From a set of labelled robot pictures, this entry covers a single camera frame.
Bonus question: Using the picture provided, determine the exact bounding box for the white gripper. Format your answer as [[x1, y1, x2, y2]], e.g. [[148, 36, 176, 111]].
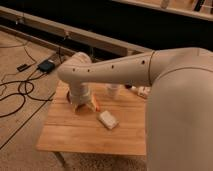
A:
[[69, 83, 97, 112]]

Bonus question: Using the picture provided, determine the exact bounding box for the orange pepper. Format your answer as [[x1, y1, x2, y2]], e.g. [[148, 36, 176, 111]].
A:
[[93, 95, 100, 111]]

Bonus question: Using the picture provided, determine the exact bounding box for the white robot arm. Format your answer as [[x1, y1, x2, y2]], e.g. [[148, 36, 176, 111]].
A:
[[58, 47, 213, 171]]

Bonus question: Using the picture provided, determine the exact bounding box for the dark purple ceramic bowl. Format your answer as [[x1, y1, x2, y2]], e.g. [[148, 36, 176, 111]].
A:
[[66, 91, 71, 103]]

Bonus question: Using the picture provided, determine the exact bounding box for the white sponge block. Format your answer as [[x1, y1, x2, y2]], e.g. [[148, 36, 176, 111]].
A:
[[98, 111, 118, 130]]

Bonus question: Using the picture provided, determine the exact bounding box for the white cup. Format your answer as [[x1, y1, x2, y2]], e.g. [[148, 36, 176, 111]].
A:
[[106, 84, 120, 99]]

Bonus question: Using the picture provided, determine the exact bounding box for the black power adapter box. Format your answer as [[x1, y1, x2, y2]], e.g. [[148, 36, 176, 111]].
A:
[[38, 60, 55, 73]]

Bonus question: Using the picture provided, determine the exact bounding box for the wooden table leg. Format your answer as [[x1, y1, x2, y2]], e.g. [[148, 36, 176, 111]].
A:
[[53, 152, 66, 168]]

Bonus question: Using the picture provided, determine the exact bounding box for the white red small object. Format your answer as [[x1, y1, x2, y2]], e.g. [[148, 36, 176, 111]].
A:
[[131, 86, 151, 99]]

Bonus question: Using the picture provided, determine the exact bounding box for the small black device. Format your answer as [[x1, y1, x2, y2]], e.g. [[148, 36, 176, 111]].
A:
[[17, 64, 30, 72]]

